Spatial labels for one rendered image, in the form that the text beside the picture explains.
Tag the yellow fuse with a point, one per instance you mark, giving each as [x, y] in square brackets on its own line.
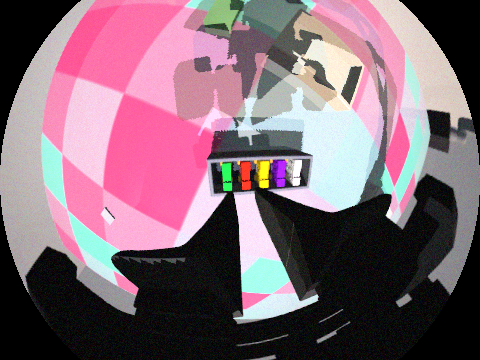
[262, 173]

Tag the cream shallow tray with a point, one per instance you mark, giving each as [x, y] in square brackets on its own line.
[316, 56]

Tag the light green rectangular block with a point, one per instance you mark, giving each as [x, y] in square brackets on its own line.
[223, 14]

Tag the green fuse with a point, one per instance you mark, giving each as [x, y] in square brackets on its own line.
[227, 178]

